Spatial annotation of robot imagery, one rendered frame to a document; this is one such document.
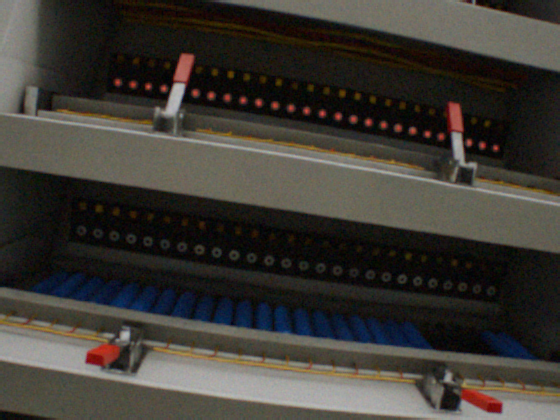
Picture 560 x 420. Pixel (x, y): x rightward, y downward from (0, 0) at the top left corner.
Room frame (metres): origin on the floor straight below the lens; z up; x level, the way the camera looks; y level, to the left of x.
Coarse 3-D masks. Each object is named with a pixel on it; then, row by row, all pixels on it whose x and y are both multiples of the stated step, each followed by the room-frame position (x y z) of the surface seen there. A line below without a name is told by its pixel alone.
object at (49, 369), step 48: (288, 288) 0.50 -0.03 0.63; (336, 288) 0.50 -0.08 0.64; (384, 288) 0.50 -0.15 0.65; (0, 336) 0.34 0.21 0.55; (48, 336) 0.36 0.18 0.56; (528, 336) 0.49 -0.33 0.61; (0, 384) 0.32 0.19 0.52; (48, 384) 0.32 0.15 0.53; (96, 384) 0.32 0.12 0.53; (144, 384) 0.32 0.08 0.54; (192, 384) 0.33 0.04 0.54; (240, 384) 0.34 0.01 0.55; (288, 384) 0.35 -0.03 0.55; (336, 384) 0.36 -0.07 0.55; (384, 384) 0.37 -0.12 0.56
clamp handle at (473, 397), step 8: (448, 376) 0.34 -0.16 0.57; (448, 384) 0.34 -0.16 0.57; (456, 392) 0.32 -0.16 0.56; (464, 392) 0.31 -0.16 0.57; (472, 392) 0.30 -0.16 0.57; (480, 392) 0.30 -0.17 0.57; (464, 400) 0.31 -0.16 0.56; (472, 400) 0.30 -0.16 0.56; (480, 400) 0.29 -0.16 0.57; (488, 400) 0.28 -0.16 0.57; (496, 400) 0.28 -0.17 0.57; (480, 408) 0.29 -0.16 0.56; (488, 408) 0.28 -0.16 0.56; (496, 408) 0.28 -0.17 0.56
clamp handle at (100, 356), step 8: (120, 336) 0.33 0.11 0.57; (128, 336) 0.33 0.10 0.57; (104, 344) 0.29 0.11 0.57; (112, 344) 0.31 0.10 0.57; (120, 344) 0.32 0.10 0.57; (128, 344) 0.33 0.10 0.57; (88, 352) 0.26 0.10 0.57; (96, 352) 0.26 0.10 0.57; (104, 352) 0.27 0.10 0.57; (112, 352) 0.28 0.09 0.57; (120, 352) 0.30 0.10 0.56; (88, 360) 0.26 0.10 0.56; (96, 360) 0.26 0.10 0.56; (104, 360) 0.26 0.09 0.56; (112, 360) 0.28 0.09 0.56
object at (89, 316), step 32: (0, 288) 0.37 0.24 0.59; (0, 320) 0.35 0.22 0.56; (64, 320) 0.36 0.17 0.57; (96, 320) 0.36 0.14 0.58; (128, 320) 0.36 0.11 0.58; (160, 320) 0.37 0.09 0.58; (256, 352) 0.37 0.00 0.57; (288, 352) 0.37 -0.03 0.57; (320, 352) 0.37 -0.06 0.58; (352, 352) 0.37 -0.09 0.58; (384, 352) 0.38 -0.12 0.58; (416, 352) 0.39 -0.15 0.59; (448, 352) 0.39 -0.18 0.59; (544, 384) 0.39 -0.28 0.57
